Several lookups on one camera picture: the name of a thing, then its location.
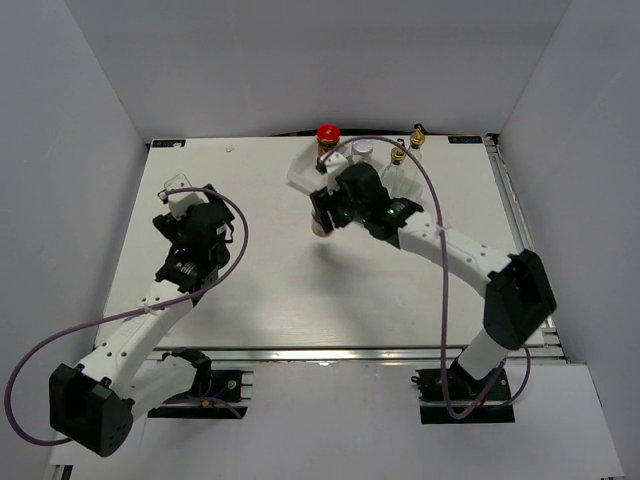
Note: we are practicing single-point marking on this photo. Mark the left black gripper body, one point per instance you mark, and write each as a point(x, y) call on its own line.
point(172, 228)

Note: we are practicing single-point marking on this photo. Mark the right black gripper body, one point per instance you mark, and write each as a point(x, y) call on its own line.
point(342, 211)

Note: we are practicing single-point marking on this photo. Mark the silver lid white shaker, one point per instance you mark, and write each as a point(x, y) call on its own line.
point(361, 151)

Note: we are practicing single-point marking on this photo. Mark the small white lid jar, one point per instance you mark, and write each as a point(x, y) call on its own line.
point(317, 226)

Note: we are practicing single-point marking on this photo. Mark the red lid chili jar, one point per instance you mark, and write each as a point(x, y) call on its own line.
point(327, 137)

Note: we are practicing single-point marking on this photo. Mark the clear glass bottle gold cap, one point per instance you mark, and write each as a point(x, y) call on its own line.
point(417, 140)

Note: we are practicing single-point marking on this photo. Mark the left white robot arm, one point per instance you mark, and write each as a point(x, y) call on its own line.
point(96, 402)

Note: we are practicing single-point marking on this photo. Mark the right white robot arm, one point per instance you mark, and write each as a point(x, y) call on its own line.
point(517, 293)

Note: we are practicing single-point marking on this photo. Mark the white three-compartment tray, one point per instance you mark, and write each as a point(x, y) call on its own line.
point(303, 174)

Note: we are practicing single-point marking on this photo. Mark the left blue table sticker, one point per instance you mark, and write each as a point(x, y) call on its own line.
point(168, 143)

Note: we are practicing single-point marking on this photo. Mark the blue table sticker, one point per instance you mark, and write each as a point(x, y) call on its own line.
point(465, 139)
point(168, 143)

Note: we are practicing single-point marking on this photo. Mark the right blue table sticker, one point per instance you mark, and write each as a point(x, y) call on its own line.
point(465, 139)

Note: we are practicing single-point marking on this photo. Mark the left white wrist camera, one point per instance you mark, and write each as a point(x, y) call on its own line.
point(179, 202)

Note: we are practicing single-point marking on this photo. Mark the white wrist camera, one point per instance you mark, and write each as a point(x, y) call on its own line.
point(332, 163)
point(179, 202)

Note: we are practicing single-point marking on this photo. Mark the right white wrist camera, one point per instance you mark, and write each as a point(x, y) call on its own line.
point(332, 163)

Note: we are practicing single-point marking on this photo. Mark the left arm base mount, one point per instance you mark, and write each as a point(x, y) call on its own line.
point(215, 394)

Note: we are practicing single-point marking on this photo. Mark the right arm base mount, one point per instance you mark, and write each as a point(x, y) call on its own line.
point(432, 405)

